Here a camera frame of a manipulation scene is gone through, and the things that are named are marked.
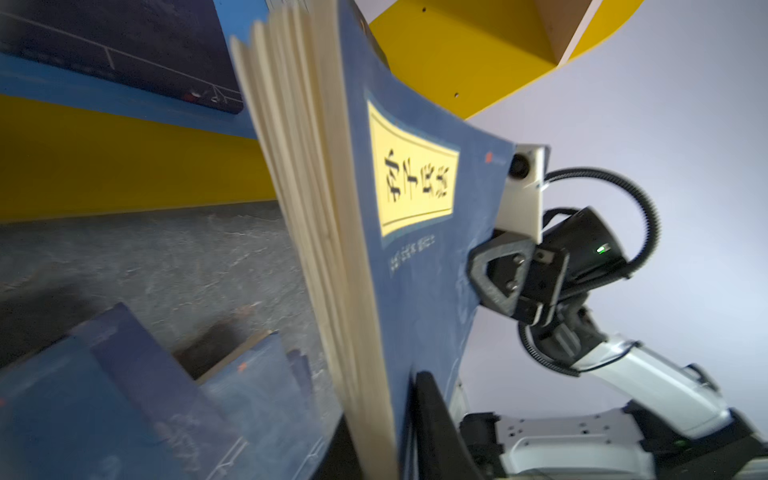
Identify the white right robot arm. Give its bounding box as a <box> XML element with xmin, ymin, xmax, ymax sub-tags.
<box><xmin>459</xmin><ymin>208</ymin><xmax>763</xmax><ymax>479</ymax></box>

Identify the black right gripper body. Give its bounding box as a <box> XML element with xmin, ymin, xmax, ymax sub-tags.
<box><xmin>515</xmin><ymin>207</ymin><xmax>627</xmax><ymax>326</ymax></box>

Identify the yellow wooden bookshelf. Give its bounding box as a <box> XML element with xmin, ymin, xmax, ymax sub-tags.
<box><xmin>1</xmin><ymin>1</ymin><xmax>639</xmax><ymax>223</ymax></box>

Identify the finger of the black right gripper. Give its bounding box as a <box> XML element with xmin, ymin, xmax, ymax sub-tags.
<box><xmin>467</xmin><ymin>231</ymin><xmax>535</xmax><ymax>317</ymax></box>

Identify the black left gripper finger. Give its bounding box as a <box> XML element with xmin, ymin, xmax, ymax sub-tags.
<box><xmin>413</xmin><ymin>371</ymin><xmax>483</xmax><ymax>480</ymax></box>

